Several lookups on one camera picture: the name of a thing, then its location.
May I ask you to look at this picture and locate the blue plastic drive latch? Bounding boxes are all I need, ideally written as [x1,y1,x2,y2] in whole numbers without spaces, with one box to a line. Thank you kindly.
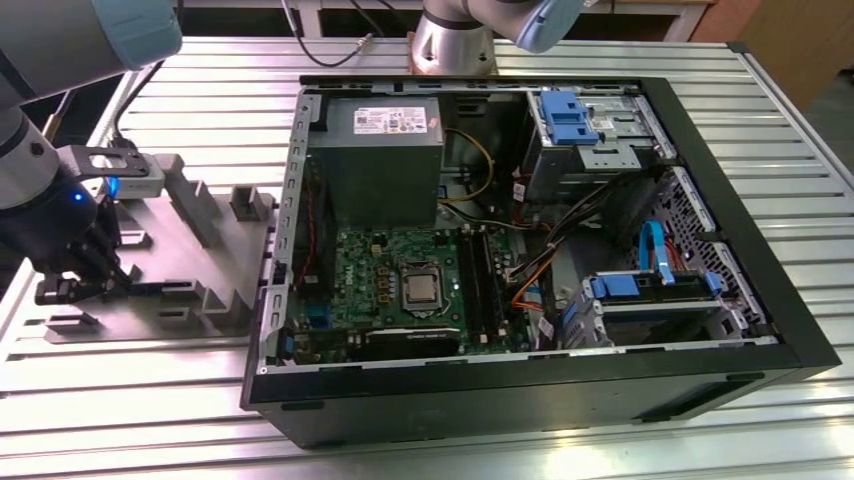
[540,89,596,146]

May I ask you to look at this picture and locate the grey power supply unit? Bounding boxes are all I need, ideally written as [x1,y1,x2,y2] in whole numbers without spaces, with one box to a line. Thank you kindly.
[312,94,447,231]

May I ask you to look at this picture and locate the cable with silver plug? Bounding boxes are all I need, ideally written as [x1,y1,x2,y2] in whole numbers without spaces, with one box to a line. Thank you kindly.
[279,0,376,67]

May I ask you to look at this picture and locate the black wire bundle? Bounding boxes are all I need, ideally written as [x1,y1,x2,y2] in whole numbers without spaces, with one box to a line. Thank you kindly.
[543,167,668,251]

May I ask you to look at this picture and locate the metal CPU socket cover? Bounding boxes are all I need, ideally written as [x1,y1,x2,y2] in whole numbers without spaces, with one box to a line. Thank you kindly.
[397,259,447,315]

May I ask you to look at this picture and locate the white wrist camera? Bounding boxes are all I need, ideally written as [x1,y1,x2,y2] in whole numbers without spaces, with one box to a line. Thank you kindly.
[109,167,167,199]

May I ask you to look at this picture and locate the silver CPU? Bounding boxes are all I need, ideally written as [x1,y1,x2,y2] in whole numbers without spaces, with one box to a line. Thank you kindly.
[403,272,441,306]

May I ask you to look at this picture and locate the grey parts rack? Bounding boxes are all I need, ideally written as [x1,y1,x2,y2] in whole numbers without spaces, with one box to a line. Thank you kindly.
[42,152,280,345]

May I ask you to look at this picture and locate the hard disk in blue carrier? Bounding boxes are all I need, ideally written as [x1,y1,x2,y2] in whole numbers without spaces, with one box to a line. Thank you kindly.
[584,269,726,304]

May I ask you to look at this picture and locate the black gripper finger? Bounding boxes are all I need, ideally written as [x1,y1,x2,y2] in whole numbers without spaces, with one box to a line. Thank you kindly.
[72,194,135,287]
[33,272,133,307]

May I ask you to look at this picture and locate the black graphics card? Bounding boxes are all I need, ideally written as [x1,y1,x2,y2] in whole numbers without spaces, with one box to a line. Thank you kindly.
[363,327,461,360]

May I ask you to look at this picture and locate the blue flat data wire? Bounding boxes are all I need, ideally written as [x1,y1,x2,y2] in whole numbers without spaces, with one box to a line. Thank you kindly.
[638,221,676,286]

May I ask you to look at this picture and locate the black camera cable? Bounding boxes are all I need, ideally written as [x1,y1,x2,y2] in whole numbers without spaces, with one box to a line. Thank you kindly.
[92,62,165,149]

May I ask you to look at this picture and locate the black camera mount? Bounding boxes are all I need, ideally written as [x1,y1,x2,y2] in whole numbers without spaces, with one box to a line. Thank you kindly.
[56,144,159,179]

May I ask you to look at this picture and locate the metal optical drive cage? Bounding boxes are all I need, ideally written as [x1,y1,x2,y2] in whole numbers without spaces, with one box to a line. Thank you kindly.
[523,89,675,201]

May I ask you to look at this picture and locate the yellow wire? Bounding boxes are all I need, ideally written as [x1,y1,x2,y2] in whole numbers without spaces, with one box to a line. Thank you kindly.
[443,128,496,204]

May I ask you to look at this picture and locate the orange wire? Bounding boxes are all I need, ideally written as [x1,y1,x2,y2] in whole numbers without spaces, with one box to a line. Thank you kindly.
[509,254,559,314]

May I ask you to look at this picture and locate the wooden cabinet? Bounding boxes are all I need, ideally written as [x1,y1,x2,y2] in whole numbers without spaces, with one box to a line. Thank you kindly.
[690,0,854,109]

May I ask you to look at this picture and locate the metal disk bay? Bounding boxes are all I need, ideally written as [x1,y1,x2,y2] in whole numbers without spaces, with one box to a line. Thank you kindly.
[559,272,762,349]

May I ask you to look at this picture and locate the black open PC case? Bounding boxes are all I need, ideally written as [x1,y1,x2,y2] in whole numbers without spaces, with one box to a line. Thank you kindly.
[239,74,843,450]

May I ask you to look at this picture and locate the green motherboard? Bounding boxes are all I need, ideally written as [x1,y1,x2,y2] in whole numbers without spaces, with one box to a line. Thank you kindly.
[292,224,535,361]

